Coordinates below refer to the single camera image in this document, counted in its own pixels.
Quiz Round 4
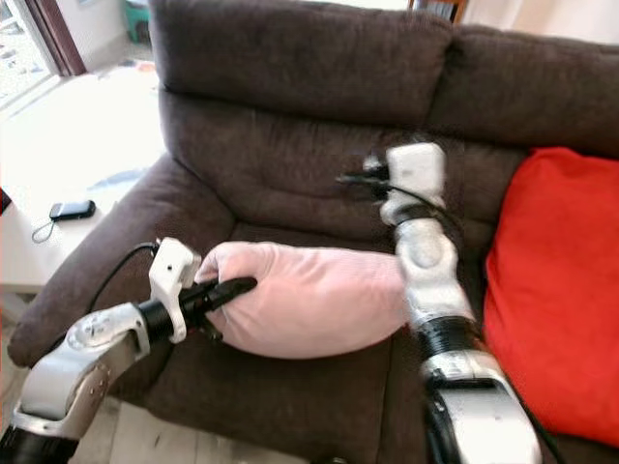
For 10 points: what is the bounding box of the white low table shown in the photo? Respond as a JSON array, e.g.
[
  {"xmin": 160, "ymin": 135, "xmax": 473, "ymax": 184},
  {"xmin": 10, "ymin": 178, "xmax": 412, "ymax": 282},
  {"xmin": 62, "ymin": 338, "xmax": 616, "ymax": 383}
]
[{"xmin": 0, "ymin": 63, "xmax": 167, "ymax": 297}]

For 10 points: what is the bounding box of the dark brown fabric sofa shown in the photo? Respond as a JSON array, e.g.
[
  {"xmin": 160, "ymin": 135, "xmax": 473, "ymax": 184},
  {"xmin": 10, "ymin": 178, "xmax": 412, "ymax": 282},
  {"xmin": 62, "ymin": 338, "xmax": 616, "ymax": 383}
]
[{"xmin": 8, "ymin": 0, "xmax": 619, "ymax": 464}]

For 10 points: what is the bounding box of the black phone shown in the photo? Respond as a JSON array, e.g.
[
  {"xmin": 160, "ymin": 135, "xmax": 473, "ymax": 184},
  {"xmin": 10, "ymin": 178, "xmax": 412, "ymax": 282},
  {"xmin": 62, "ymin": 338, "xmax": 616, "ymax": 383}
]
[{"xmin": 49, "ymin": 199, "xmax": 99, "ymax": 221}]

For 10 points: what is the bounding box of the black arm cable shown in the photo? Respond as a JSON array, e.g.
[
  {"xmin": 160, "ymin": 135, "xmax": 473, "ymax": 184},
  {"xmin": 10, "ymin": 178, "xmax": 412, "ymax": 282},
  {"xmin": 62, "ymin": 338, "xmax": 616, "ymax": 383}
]
[
  {"xmin": 337, "ymin": 171, "xmax": 467, "ymax": 245},
  {"xmin": 92, "ymin": 241, "xmax": 162, "ymax": 318}
]

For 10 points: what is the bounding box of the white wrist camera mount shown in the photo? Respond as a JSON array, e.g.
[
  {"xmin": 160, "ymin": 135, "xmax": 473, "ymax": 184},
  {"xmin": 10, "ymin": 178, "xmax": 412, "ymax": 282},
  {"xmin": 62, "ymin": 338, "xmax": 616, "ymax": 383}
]
[
  {"xmin": 149, "ymin": 237, "xmax": 205, "ymax": 345},
  {"xmin": 385, "ymin": 141, "xmax": 449, "ymax": 210}
]

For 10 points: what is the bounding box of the colourful printed paper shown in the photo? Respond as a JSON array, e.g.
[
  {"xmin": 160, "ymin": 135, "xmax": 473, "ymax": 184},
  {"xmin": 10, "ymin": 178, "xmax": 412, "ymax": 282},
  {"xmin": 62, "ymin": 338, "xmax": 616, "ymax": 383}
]
[{"xmin": 115, "ymin": 57, "xmax": 162, "ymax": 89}]

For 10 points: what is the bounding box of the dark brown door frame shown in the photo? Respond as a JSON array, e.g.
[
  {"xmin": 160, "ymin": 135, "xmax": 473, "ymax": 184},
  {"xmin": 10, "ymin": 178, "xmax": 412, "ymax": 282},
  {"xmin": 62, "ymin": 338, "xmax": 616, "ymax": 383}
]
[{"xmin": 23, "ymin": 0, "xmax": 89, "ymax": 79}]

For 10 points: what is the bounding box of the red pillow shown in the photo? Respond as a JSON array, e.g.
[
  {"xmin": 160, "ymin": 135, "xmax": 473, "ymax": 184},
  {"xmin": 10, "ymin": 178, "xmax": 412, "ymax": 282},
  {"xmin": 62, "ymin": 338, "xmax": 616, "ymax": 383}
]
[{"xmin": 483, "ymin": 146, "xmax": 619, "ymax": 449}]

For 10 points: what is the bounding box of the teal plastic stool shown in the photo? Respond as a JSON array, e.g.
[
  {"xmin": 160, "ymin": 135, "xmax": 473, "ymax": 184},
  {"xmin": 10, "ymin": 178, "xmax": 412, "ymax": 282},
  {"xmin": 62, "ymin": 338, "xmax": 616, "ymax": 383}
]
[{"xmin": 123, "ymin": 0, "xmax": 152, "ymax": 45}]

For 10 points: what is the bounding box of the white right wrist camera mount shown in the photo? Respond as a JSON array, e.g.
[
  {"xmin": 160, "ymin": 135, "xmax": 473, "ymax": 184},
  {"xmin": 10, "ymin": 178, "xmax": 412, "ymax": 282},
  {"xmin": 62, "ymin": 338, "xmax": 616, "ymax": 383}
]
[{"xmin": 385, "ymin": 141, "xmax": 449, "ymax": 210}]

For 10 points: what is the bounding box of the brown wooden chair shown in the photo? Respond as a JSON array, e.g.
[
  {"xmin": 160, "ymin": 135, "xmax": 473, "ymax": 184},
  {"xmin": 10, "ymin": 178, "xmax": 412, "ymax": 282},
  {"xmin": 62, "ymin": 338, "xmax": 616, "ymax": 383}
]
[{"xmin": 407, "ymin": 0, "xmax": 471, "ymax": 23}]

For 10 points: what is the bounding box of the thin black phone cord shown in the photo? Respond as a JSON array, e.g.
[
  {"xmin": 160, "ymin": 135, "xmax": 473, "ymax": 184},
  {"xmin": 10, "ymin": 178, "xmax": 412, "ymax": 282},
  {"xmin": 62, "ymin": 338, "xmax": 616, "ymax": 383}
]
[{"xmin": 31, "ymin": 217, "xmax": 60, "ymax": 244}]

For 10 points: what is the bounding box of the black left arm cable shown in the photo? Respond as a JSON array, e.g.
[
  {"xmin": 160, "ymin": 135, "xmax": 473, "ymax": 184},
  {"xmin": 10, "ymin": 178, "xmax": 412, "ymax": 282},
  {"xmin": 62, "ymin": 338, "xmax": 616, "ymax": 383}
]
[{"xmin": 92, "ymin": 241, "xmax": 162, "ymax": 318}]

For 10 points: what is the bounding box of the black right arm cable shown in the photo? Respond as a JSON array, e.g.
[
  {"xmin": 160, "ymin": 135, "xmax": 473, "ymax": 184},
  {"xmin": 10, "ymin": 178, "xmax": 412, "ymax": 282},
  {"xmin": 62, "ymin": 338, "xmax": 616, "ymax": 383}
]
[{"xmin": 337, "ymin": 171, "xmax": 467, "ymax": 245}]

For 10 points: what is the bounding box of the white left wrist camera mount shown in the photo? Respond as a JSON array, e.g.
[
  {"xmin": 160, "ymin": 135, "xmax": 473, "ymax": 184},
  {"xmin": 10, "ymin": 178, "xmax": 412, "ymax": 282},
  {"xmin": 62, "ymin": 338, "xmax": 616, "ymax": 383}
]
[{"xmin": 149, "ymin": 237, "xmax": 205, "ymax": 345}]

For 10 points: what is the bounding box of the pink pillow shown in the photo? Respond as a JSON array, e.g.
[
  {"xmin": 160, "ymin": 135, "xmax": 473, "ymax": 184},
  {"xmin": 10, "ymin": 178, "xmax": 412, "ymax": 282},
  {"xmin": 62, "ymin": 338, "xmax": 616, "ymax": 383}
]
[{"xmin": 198, "ymin": 241, "xmax": 413, "ymax": 362}]

